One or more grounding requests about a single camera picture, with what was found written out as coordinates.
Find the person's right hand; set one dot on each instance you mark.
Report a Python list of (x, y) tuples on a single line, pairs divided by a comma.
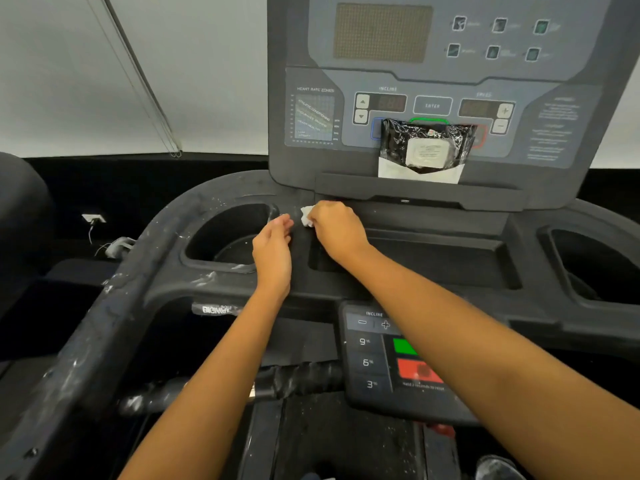
[(337, 234)]

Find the person's left hand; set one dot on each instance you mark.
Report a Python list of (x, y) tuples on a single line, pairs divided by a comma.
[(272, 257)]

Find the person's left fingers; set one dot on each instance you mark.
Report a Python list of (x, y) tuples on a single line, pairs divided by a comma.
[(283, 223)]

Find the person's right fingers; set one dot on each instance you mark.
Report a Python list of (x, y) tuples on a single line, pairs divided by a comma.
[(322, 214)]

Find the white wipe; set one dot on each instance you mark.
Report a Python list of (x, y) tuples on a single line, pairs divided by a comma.
[(306, 215)]

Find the person's left forearm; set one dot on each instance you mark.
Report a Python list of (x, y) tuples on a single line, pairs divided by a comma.
[(210, 389)]

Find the person's right forearm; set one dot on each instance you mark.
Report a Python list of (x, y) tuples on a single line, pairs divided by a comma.
[(495, 374)]

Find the black wet wipes packet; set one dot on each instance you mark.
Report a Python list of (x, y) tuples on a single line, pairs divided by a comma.
[(425, 144)]

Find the black treadmill grip bar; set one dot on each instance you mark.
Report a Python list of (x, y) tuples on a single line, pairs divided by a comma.
[(295, 379)]

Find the treadmill lower control panel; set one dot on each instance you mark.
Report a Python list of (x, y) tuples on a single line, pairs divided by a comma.
[(380, 364)]

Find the white window blind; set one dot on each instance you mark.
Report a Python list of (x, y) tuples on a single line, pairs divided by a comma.
[(130, 69)]

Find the black treadmill belt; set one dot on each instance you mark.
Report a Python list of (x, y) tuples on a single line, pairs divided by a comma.
[(345, 439)]

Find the red safety clip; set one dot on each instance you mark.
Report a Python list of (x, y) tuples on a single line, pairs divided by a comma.
[(440, 429)]

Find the black exercise machine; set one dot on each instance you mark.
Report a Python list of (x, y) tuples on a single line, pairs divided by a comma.
[(22, 229)]

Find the grey shoe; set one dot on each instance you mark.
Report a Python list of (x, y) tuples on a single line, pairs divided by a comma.
[(497, 468)]

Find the white wall socket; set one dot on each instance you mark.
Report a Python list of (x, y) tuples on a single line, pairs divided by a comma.
[(93, 218)]

